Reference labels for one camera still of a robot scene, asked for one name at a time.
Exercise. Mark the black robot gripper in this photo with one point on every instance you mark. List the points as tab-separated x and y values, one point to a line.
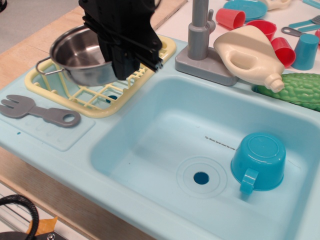
125	35

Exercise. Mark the stainless steel pot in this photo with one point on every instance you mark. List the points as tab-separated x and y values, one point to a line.
78	56

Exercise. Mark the yellow plastic drying rack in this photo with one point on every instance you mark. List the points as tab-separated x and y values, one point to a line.
93	102

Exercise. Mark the grey toy faucet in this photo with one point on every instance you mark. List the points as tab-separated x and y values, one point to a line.
198	58

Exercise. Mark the grey plastic toy fork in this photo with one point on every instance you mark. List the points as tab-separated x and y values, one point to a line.
18	106

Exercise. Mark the red plastic cup lying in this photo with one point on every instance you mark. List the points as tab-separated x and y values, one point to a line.
230	18

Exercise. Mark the cream plastic detergent bottle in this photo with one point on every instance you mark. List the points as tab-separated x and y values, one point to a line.
248	54

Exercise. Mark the blue plastic plate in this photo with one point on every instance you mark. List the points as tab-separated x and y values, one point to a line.
253	9

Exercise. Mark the red plastic bowl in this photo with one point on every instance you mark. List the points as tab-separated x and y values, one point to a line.
267	27

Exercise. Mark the cream plastic container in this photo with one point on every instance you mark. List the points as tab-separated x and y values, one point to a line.
277	4

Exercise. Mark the blue plastic mug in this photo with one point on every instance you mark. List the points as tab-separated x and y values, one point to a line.
259	162

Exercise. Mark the teal toy spatula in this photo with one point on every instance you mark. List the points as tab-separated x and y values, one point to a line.
307	26

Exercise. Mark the orange tape piece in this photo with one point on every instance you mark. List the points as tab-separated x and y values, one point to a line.
46	226

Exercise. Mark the green bitter gourd toy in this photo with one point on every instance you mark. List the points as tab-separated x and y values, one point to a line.
302	89

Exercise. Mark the blue plastic cup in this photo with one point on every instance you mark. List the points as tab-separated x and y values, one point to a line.
305	52

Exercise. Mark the grey toy utensil handle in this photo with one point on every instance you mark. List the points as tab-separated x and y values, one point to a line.
291	31

